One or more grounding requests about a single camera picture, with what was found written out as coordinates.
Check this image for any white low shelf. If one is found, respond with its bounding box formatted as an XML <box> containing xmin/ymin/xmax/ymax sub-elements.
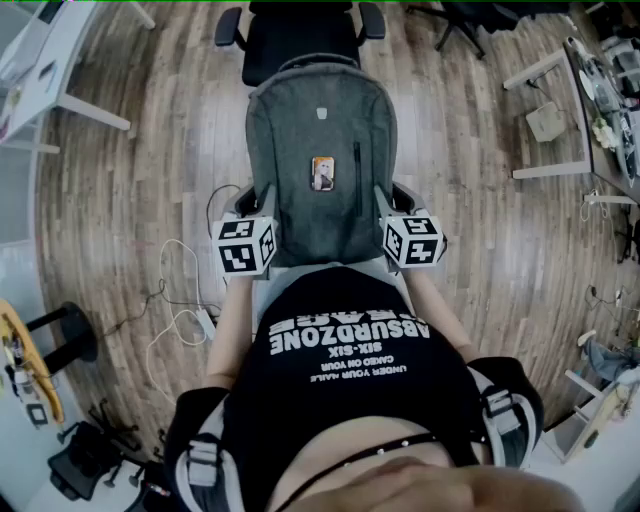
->
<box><xmin>541</xmin><ymin>368</ymin><xmax>640</xmax><ymax>465</ymax></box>

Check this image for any white box-shaped appliance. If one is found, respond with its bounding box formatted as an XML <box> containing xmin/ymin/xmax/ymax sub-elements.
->
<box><xmin>0</xmin><ymin>17</ymin><xmax>52</xmax><ymax>84</ymax></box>

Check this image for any orange picture badge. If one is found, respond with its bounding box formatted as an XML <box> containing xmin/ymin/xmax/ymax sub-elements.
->
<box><xmin>310</xmin><ymin>155</ymin><xmax>336</xmax><ymax>193</ymax></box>

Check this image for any pale cardboard box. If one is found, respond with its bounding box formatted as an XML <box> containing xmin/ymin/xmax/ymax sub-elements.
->
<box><xmin>524</xmin><ymin>101</ymin><xmax>569</xmax><ymax>144</ymax></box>

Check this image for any white flower bunch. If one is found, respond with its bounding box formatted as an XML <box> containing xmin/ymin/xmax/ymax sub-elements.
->
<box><xmin>591</xmin><ymin>116</ymin><xmax>621</xmax><ymax>151</ymax></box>

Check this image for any person's right forearm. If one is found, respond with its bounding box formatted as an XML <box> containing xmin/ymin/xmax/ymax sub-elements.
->
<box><xmin>405</xmin><ymin>268</ymin><xmax>485</xmax><ymax>365</ymax></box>

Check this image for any blue cloth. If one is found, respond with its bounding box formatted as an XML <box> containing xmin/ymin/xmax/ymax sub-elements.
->
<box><xmin>581</xmin><ymin>336</ymin><xmax>640</xmax><ymax>385</ymax></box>

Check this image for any black wheeled chair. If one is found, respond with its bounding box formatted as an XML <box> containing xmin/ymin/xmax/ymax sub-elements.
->
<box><xmin>47</xmin><ymin>398</ymin><xmax>169</xmax><ymax>504</ymax></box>

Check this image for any yellow wooden board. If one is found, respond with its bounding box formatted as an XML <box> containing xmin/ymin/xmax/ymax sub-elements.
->
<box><xmin>0</xmin><ymin>298</ymin><xmax>67</xmax><ymax>427</ymax></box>

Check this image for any person's left forearm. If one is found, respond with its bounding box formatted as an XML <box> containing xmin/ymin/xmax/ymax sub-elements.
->
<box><xmin>206</xmin><ymin>272</ymin><xmax>255</xmax><ymax>390</ymax></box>

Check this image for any black round stool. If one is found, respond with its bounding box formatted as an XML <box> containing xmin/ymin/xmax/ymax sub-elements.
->
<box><xmin>24</xmin><ymin>301</ymin><xmax>100</xmax><ymax>377</ymax></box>

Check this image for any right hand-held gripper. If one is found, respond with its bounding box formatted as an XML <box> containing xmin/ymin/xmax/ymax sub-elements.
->
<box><xmin>373</xmin><ymin>182</ymin><xmax>448</xmax><ymax>274</ymax></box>

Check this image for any black mesh office chair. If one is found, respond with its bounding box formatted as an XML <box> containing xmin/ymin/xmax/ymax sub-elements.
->
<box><xmin>214</xmin><ymin>0</ymin><xmax>387</xmax><ymax>89</ymax></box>

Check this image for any white desk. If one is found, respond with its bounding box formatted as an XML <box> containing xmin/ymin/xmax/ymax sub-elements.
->
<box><xmin>502</xmin><ymin>35</ymin><xmax>640</xmax><ymax>207</ymax></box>
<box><xmin>0</xmin><ymin>0</ymin><xmax>157</xmax><ymax>154</ymax></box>

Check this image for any person's torso in black shirt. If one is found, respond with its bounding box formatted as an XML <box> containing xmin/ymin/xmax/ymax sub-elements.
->
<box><xmin>164</xmin><ymin>264</ymin><xmax>589</xmax><ymax>512</ymax></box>

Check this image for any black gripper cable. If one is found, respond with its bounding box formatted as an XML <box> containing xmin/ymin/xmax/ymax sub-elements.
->
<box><xmin>205</xmin><ymin>183</ymin><xmax>242</xmax><ymax>229</ymax></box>

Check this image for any black floor cable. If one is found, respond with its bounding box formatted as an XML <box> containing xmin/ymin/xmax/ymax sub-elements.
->
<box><xmin>101</xmin><ymin>278</ymin><xmax>222</xmax><ymax>339</ymax></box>

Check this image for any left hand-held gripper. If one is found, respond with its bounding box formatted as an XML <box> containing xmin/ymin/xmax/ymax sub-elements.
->
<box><xmin>212</xmin><ymin>183</ymin><xmax>279</xmax><ymax>279</ymax></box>

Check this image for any white desk right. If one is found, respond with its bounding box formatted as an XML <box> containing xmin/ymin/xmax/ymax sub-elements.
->
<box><xmin>502</xmin><ymin>35</ymin><xmax>640</xmax><ymax>207</ymax></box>

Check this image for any white floor cable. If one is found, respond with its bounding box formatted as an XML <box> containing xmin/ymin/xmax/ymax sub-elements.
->
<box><xmin>146</xmin><ymin>238</ymin><xmax>210</xmax><ymax>407</ymax></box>

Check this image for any grey fabric backpack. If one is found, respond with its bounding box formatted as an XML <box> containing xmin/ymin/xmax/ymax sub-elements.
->
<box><xmin>244</xmin><ymin>52</ymin><xmax>400</xmax><ymax>269</ymax></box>

